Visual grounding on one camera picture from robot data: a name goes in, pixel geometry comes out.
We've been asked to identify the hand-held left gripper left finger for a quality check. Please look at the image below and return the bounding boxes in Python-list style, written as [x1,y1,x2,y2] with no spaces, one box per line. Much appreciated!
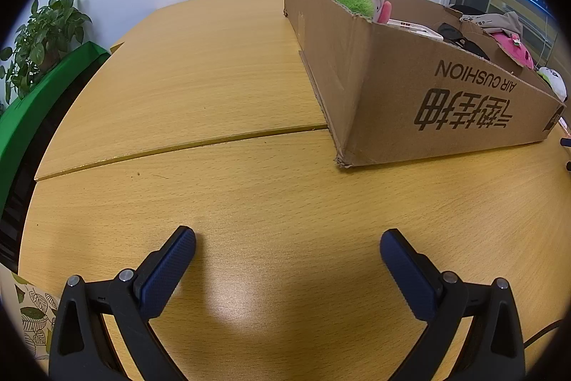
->
[48,226,197,381]

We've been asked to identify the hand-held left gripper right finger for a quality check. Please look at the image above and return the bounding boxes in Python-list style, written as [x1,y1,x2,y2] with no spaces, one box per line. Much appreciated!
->
[379,229,526,381]

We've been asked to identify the brown cardboard box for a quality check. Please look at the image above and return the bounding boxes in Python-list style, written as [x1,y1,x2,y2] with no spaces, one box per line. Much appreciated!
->
[282,0,567,170]

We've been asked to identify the white panda plush toy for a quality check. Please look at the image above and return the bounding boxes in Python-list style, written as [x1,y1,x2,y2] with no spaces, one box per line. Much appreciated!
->
[536,67,568,101]

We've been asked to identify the white flat item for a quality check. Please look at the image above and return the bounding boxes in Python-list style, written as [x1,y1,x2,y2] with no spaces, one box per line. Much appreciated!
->
[387,19,444,41]

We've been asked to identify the black plastic item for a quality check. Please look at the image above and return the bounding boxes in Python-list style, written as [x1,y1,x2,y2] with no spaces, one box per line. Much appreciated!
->
[437,22,491,61]

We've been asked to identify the pink strawberry plush toy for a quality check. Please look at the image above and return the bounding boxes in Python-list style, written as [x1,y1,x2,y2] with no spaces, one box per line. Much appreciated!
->
[491,30,535,70]

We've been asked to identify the grey and black printed cloth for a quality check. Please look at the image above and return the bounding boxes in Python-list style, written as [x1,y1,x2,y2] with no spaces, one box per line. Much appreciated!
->
[448,5,524,38]

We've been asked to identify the green potted plant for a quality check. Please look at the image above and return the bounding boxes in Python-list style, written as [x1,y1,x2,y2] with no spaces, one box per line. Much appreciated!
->
[0,0,93,105]

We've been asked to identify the black cable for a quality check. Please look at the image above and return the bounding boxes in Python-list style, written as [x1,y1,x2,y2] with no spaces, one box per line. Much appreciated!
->
[523,319,564,348]

